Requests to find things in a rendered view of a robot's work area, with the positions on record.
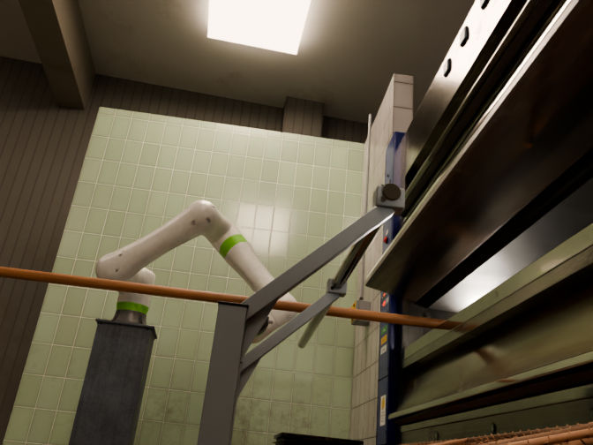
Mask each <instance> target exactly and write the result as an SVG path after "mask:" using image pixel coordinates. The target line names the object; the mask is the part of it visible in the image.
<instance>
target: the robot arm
mask: <svg viewBox="0 0 593 445"><path fill-rule="evenodd" d="M198 236H204V237H205V238H206V239H207V240H208V241H209V242H210V243H211V245H212V246H213V247H214V248H215V250H216V251H217V252H218V253H219V254H220V255H221V256H222V258H223V259H224V260H225V261H226V262H227V263H228V264H229V265H230V266H231V267H232V268H233V269H234V270H235V271H236V272H237V273H238V274H239V275H240V276H241V277H242V278H243V279H244V280H245V281H246V282H247V284H248V285H249V286H250V287H251V289H252V290H253V291H254V293H255V292H257V291H258V290H260V289H261V288H263V287H264V286H266V285H267V284H268V283H270V282H272V281H273V279H275V278H274V277H273V276H272V275H271V274H270V272H269V271H268V270H267V269H266V267H265V266H264V264H263V263H262V262H261V260H260V259H259V257H258V255H257V254H256V253H255V252H254V250H253V248H252V247H251V244H250V243H249V242H247V240H246V239H245V237H244V236H243V234H242V233H241V232H240V230H239V229H238V228H237V227H236V225H235V224H234V223H233V222H232V221H230V220H229V219H228V218H226V217H225V216H223V215H222V214H221V213H220V212H219V210H218V209H217V208H216V207H215V206H214V204H212V203H211V202H209V201H206V200H197V201H195V202H193V203H192V204H191V205H190V206H189V207H187V208H186V209H185V210H183V211H182V212H181V213H180V214H178V215H177V216H175V217H174V218H172V219H171V220H170V221H168V222H166V223H165V224H163V225H162V226H161V227H160V228H158V229H156V230H154V231H153V232H151V233H149V234H147V235H146V236H144V237H142V238H141V239H139V240H137V241H135V242H133V243H131V244H129V245H127V246H125V247H123V248H121V249H119V250H116V251H114V252H112V253H109V254H106V255H104V256H103V257H101V258H100V259H99V261H98V262H97V264H96V267H95V274H96V277H97V278H101V279H109V280H116V281H123V282H131V283H144V284H152V285H154V282H155V274H154V272H152V271H151V270H149V269H147V268H145V267H146V266H147V265H148V264H150V263H151V262H153V261H154V260H156V259H158V258H160V257H161V256H162V255H163V254H165V253H167V252H169V251H171V250H173V249H174V248H176V247H178V246H180V245H182V244H184V243H186V242H188V241H190V240H192V239H194V238H196V237H198ZM116 291H117V290H116ZM117 292H119V294H118V298H117V302H116V313H115V315H114V317H113V319H112V321H121V322H129V323H135V324H142V325H146V315H147V312H148V311H149V307H150V303H151V298H152V295H147V294H139V293H132V292H124V291H117ZM278 300H285V301H292V302H296V300H295V298H294V297H293V296H292V295H290V294H289V293H287V294H285V295H284V296H283V297H281V298H280V299H278ZM296 315H297V313H296V312H289V311H281V310H274V309H272V311H271V313H270V314H269V315H268V316H267V318H266V320H265V322H264V324H263V325H262V327H261V329H260V330H259V332H258V334H257V335H256V337H255V338H254V340H253V341H252V343H259V342H261V341H262V340H263V339H264V338H266V337H267V336H268V335H269V334H271V333H272V332H273V331H275V330H276V329H277V328H278V327H280V326H282V325H283V324H285V323H287V322H289V321H291V320H292V319H294V318H295V316H296Z"/></svg>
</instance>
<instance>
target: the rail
mask: <svg viewBox="0 0 593 445"><path fill-rule="evenodd" d="M571 1H572V0H566V2H565V3H564V4H563V6H562V7H561V8H560V10H559V12H558V13H557V14H556V16H555V17H554V19H553V20H552V22H551V23H550V24H549V26H548V27H547V28H546V29H545V30H544V32H543V33H542V35H541V36H540V38H539V39H538V40H537V42H536V44H535V45H534V46H533V48H532V49H531V50H530V52H529V53H528V55H527V56H526V57H525V58H524V59H523V61H522V63H521V64H520V65H519V67H518V68H517V70H516V71H515V72H514V74H513V75H512V77H511V78H510V80H509V81H508V82H507V83H506V85H505V86H504V87H503V89H502V90H501V91H500V93H499V95H498V96H497V97H496V99H495V100H494V101H493V103H492V105H491V106H490V107H489V109H488V110H487V111H486V112H485V113H484V115H483V116H482V118H481V119H480V121H479V122H478V123H477V125H476V126H475V128H474V129H473V131H472V132H471V133H470V135H469V136H468V138H467V139H466V140H465V141H464V142H463V144H462V146H461V147H460V148H459V150H458V151H457V153H456V154H455V155H454V157H453V158H452V160H451V161H450V163H449V164H448V165H447V166H446V167H445V169H444V170H443V172H442V173H441V174H440V176H439V178H438V179H437V180H436V182H435V183H434V184H433V186H432V188H431V189H430V190H429V192H428V193H427V194H426V195H425V196H424V198H423V199H422V201H421V202H420V204H419V205H418V206H417V208H416V209H415V211H414V212H413V214H412V215H411V216H410V218H409V219H408V221H406V223H405V224H404V225H403V227H402V229H401V230H400V231H399V233H398V234H397V235H396V237H395V238H394V240H393V241H392V243H391V244H390V246H389V247H388V248H387V249H386V250H385V252H384V253H383V255H382V256H381V257H380V259H379V260H378V262H377V263H376V265H375V266H374V267H373V269H372V271H373V270H374V269H375V268H376V267H377V266H378V264H379V262H380V261H381V260H382V258H383V257H384V256H385V254H386V253H387V251H388V250H389V249H390V247H391V246H392V244H393V243H394V241H395V240H396V239H397V238H398V237H399V236H400V234H401V233H402V231H403V230H404V228H405V227H406V226H407V224H408V223H409V221H410V220H411V219H412V217H413V216H414V214H415V213H416V212H417V210H418V209H419V208H420V207H421V206H422V204H423V203H424V201H425V200H426V198H427V197H428V196H429V194H430V193H431V192H432V190H433V189H434V187H435V186H436V184H437V183H438V182H439V181H440V179H441V178H442V177H443V176H444V174H445V173H446V172H447V170H448V168H449V167H450V166H451V164H452V163H453V162H454V160H455V159H456V157H457V156H458V154H459V153H460V152H461V151H462V150H463V148H464V147H465V146H466V144H467V143H468V142H469V140H470V138H471V137H472V136H473V134H474V133H475V132H476V130H477V129H478V127H479V126H480V124H481V123H483V121H484V120H485V118H486V117H487V116H488V114H489V113H490V112H491V110H492V108H493V107H494V106H495V104H496V103H497V102H498V100H499V99H500V97H501V96H502V95H503V94H504V93H505V91H506V90H507V88H508V87H509V86H510V84H511V83H512V82H513V80H514V78H515V77H516V76H517V74H518V73H519V72H520V70H521V69H522V67H523V66H524V65H525V64H526V63H527V61H528V60H529V58H530V57H531V56H532V54H533V53H534V52H535V50H536V49H537V47H538V46H539V44H540V43H541V42H542V40H543V39H544V38H545V36H546V35H547V34H548V33H549V31H550V30H551V29H552V27H553V26H554V24H555V23H556V22H557V20H558V19H559V17H560V16H561V14H562V13H563V12H564V10H565V9H566V8H567V7H568V6H569V4H570V3H571ZM372 271H371V272H370V273H369V275H368V276H367V278H366V280H367V279H368V277H369V276H370V274H371V273H372Z"/></svg>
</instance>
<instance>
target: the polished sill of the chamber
mask: <svg viewBox="0 0 593 445"><path fill-rule="evenodd" d="M591 246H593V223H591V224H590V225H588V226H587V227H585V228H584V229H582V230H580V231H579V232H577V233H576V234H574V235H573V236H572V237H570V238H569V239H567V240H566V241H564V242H563V243H561V244H560V245H558V246H556V247H555V248H553V249H552V250H550V251H549V252H548V253H546V254H545V255H543V256H542V257H540V258H539V259H537V260H535V261H534V262H532V263H531V264H529V265H528V266H527V267H525V268H524V269H522V270H521V271H519V272H518V273H516V274H515V275H513V276H511V277H510V278H508V279H507V280H505V281H504V282H503V283H501V284H500V285H498V286H497V287H495V288H494V289H492V290H490V291H489V292H487V293H486V294H484V295H483V296H482V297H481V298H479V299H477V300H476V301H474V302H473V303H471V304H470V305H468V306H466V307H465V308H464V309H462V310H461V311H460V312H458V313H457V314H455V315H454V316H452V317H451V318H449V319H448V320H446V321H444V322H443V323H441V324H440V325H438V326H437V327H436V328H434V329H433V330H431V331H430V332H428V333H427V334H425V335H424V336H422V337H420V338H419V339H417V340H416V341H415V342H414V343H412V344H410V345H409V346H407V347H406V348H404V349H403V350H402V360H404V359H405V358H407V357H409V356H411V355H412V354H414V353H416V352H417V351H420V350H421V349H423V348H424V347H425V346H427V345H428V344H430V343H432V342H434V341H436V340H437V339H439V338H441V337H442V336H444V335H445V334H447V333H449V332H450V331H452V330H454V329H455V328H458V327H459V326H461V325H462V324H463V323H465V322H467V321H469V320H470V319H472V318H474V317H475V316H477V315H479V314H480V313H482V312H483V311H485V310H487V309H488V308H490V307H492V306H493V305H496V304H497V303H498V302H500V301H501V300H503V299H505V298H507V297H509V296H510V295H512V294H514V293H515V292H517V291H518V290H520V289H521V288H523V287H525V286H526V285H528V284H530V283H532V282H534V281H535V280H536V279H538V278H539V277H541V276H543V275H545V274H547V273H548V272H550V271H552V270H553V269H555V268H556V267H558V266H560V265H561V264H563V263H564V262H566V261H568V260H570V259H572V258H573V257H574V256H576V255H577V254H579V253H581V252H583V251H585V250H586V249H588V248H590V247H591Z"/></svg>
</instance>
